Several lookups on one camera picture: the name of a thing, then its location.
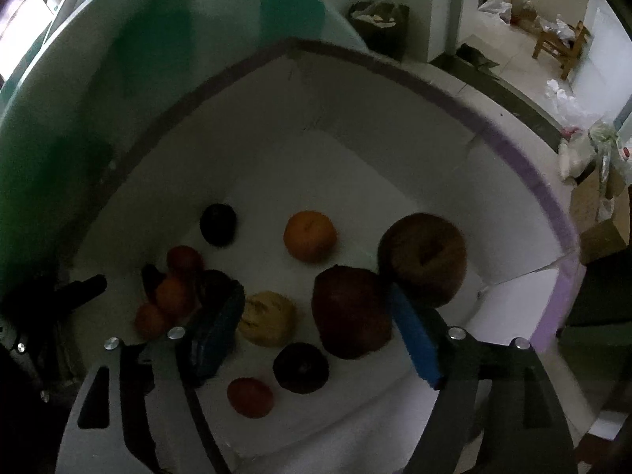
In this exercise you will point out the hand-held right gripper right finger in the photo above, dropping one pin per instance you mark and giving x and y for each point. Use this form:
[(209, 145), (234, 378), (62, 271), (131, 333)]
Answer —
[(415, 343)]

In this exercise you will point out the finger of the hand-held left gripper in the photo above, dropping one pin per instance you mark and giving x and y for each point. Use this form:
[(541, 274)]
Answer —
[(81, 290)]

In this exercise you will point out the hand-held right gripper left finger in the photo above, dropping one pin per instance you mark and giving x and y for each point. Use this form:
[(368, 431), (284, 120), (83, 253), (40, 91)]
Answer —
[(217, 338)]

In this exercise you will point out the pale yellow round fruit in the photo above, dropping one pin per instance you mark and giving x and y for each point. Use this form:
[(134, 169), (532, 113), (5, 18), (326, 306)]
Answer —
[(269, 320)]

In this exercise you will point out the small orange tangerine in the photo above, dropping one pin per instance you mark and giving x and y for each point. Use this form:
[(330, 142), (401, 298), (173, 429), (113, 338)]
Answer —
[(184, 259), (173, 297), (149, 321)]

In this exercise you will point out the red-orange tangerine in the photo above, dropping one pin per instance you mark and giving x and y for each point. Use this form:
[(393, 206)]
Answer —
[(250, 397)]

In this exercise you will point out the dark red large fruit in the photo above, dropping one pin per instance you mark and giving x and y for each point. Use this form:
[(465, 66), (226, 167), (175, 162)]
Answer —
[(348, 317)]

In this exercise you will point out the yellow brown-blotched round fruit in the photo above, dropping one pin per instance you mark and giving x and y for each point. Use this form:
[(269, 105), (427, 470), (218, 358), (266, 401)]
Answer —
[(424, 256)]

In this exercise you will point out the large orange tangerine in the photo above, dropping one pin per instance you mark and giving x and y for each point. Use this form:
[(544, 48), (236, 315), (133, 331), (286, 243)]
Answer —
[(310, 235)]

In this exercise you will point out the white foam box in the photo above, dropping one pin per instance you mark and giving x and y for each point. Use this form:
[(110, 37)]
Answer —
[(321, 158)]

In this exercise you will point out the cardboard box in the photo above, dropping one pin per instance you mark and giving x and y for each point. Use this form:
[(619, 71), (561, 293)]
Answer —
[(600, 227)]

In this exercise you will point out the teal checkered tablecloth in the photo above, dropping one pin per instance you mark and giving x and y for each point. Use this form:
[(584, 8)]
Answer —
[(148, 59)]

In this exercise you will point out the white plastic bag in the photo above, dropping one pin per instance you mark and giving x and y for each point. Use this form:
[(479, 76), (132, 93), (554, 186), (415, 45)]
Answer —
[(494, 9), (568, 103), (575, 153)]

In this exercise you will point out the bright window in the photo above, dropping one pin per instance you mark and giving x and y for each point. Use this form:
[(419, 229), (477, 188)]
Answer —
[(19, 39)]

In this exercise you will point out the clear green plastic bag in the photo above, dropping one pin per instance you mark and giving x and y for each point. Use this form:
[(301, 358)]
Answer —
[(607, 158)]

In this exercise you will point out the black trash bin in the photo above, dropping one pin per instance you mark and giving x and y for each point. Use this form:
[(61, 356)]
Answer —
[(390, 34)]

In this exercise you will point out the wooden stool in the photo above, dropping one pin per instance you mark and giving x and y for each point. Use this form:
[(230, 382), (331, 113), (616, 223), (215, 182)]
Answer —
[(560, 47)]

